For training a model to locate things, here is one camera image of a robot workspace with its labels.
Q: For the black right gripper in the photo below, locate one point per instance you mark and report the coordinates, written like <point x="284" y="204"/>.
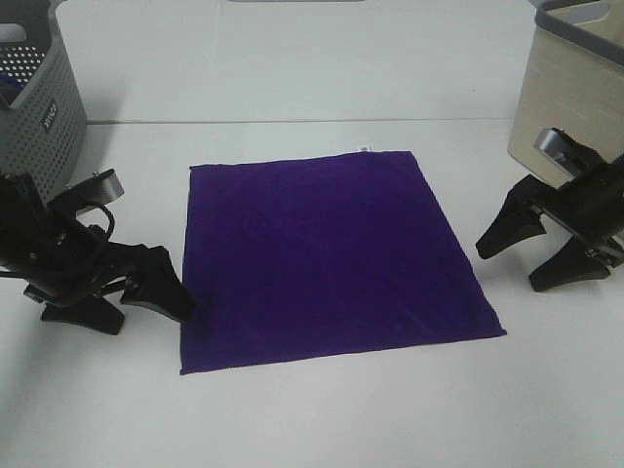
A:
<point x="589" y="207"/>

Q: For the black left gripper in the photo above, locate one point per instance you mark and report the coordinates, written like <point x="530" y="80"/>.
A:
<point x="65" y="255"/>

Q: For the purple towel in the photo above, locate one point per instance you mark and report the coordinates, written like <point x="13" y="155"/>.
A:
<point x="299" y="259"/>

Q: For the beige storage bin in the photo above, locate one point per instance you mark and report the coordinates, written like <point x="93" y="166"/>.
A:
<point x="573" y="82"/>

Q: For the grey perforated laundry basket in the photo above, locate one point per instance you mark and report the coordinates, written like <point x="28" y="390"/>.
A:
<point x="43" y="129"/>

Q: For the blue cloth in basket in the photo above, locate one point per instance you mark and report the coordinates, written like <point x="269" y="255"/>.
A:
<point x="10" y="87"/>

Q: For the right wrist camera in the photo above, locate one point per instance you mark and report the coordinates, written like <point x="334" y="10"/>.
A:
<point x="555" y="145"/>

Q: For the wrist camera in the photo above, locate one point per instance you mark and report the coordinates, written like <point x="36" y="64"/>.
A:
<point x="555" y="145"/>
<point x="101" y="188"/>

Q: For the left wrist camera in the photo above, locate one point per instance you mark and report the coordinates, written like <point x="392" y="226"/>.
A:
<point x="101" y="188"/>

